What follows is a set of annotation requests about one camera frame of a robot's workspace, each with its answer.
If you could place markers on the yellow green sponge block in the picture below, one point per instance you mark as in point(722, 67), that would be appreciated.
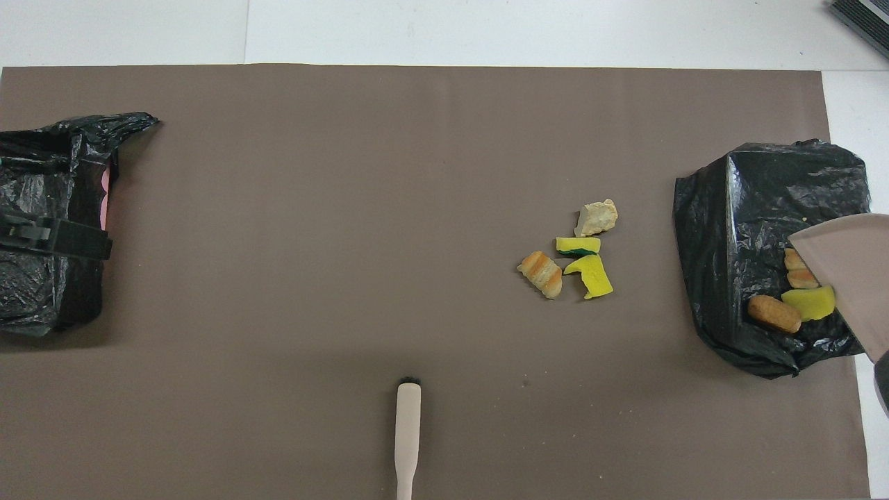
point(578, 245)

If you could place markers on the beige hand brush black bristles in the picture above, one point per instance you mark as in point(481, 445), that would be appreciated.
point(408, 423)

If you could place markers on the black bag lined pink bin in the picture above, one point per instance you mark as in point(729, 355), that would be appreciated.
point(42, 292)

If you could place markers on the orange striped croissant piece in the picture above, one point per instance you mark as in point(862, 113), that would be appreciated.
point(542, 273)

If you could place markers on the pale paper piece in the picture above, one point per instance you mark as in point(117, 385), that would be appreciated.
point(596, 218)

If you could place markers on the brown bread roll piece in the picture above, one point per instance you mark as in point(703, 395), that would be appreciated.
point(773, 314)

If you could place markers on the brown paper table mat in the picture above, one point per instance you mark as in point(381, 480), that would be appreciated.
point(347, 243)

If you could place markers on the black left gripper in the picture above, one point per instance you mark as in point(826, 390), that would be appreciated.
point(24, 229)

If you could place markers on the dark grey ribbed panel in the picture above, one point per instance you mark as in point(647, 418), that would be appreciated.
point(868, 17)

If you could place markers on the orange striped bread piece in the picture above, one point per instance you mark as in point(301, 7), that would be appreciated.
point(799, 274)

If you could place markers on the curved yellow sponge piece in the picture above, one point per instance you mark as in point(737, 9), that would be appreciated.
point(594, 274)

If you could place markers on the beige plastic dustpan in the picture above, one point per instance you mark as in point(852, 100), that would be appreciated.
point(858, 278)

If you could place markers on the yellow sponge wedge piece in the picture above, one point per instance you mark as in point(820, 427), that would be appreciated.
point(809, 303)

